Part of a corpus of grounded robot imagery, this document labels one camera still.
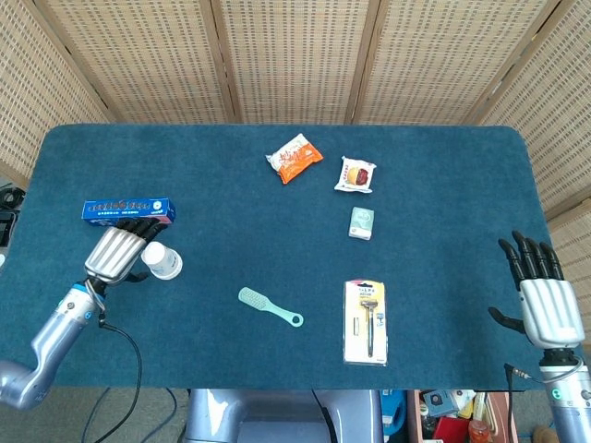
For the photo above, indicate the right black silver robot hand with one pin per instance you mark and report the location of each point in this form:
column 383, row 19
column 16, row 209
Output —
column 547, row 309

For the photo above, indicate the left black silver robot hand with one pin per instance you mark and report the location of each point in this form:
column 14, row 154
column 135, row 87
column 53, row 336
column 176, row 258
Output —
column 115, row 251

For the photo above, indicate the white floral paper cup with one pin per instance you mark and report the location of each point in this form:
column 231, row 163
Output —
column 159, row 260

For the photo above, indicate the white paper cup dark flower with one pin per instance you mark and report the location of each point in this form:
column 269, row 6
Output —
column 177, row 268

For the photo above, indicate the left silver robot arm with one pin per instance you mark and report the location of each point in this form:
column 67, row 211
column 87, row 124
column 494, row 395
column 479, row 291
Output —
column 51, row 337

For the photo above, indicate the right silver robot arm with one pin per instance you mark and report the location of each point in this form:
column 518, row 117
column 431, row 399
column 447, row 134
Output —
column 570, row 397

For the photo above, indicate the blue cookie box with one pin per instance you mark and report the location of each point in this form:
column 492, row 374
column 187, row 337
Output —
column 129, row 210

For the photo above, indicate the black equipment pile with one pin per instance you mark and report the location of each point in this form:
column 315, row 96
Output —
column 9, row 207

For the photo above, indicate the blue carpet table cover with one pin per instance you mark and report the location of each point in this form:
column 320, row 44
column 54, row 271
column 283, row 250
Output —
column 231, row 231

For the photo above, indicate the orange bottle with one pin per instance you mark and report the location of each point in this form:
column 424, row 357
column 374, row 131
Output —
column 478, row 431

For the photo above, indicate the mint green scrub brush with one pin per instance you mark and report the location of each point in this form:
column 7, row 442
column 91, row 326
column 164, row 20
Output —
column 254, row 297

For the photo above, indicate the red packet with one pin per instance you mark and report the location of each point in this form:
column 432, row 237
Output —
column 450, row 429

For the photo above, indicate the pink storage crate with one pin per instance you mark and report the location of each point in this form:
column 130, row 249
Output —
column 418, row 415

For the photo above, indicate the yellow razor blister pack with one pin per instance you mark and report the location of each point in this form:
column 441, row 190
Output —
column 365, row 323

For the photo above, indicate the blue plastic container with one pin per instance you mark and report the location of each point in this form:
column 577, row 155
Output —
column 394, row 410

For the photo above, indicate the orange white snack packet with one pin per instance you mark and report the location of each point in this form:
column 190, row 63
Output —
column 295, row 159

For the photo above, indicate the green white tissue pack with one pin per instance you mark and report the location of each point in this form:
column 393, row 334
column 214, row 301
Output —
column 361, row 223

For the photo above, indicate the silver blue robot torso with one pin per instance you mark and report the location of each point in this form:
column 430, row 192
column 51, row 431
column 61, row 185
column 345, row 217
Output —
column 277, row 415

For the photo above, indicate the white bun pastry packet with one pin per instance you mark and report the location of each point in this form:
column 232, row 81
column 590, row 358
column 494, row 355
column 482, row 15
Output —
column 355, row 175

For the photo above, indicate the woven bamboo folding screen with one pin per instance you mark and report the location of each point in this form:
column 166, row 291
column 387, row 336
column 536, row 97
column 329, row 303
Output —
column 295, row 55

